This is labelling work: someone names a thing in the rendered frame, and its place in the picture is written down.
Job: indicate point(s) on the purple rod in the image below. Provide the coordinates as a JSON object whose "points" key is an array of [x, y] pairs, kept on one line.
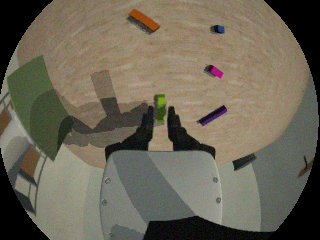
{"points": [[217, 113]]}

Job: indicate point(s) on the small blue block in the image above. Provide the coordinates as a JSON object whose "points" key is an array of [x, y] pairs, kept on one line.
{"points": [[219, 29]]}

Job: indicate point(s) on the lime green rectangular bar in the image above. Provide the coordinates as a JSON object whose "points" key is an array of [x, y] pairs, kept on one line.
{"points": [[161, 104]]}

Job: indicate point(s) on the orange rod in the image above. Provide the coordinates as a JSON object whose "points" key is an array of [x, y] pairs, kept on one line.
{"points": [[145, 20]]}

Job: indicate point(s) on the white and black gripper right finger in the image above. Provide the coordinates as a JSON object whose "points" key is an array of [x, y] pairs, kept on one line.
{"points": [[178, 135]]}

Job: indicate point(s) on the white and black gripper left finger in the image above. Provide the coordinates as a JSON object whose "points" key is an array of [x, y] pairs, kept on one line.
{"points": [[139, 140]]}

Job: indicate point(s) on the magenta rod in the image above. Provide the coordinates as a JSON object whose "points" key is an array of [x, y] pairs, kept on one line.
{"points": [[215, 71]]}

